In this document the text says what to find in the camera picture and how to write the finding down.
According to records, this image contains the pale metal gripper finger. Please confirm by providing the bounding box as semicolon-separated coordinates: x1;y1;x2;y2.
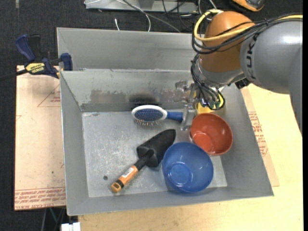
180;116;193;132
183;104;196;118

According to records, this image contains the yellow plastic object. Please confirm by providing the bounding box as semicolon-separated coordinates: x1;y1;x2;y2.
195;95;226;115

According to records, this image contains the red plastic bowl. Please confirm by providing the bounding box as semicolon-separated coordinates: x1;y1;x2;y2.
189;112;234;156

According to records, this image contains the blue and white hairbrush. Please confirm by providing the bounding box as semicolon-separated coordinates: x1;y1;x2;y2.
131;104;185;127

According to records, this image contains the blue plastic bowl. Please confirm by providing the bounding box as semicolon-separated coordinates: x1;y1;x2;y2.
161;141;215;194

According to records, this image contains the grey metal bin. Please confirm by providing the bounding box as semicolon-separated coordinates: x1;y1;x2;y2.
56;27;275;217

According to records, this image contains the black trowel with orange handle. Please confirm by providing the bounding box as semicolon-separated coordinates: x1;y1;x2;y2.
110;128;177;194

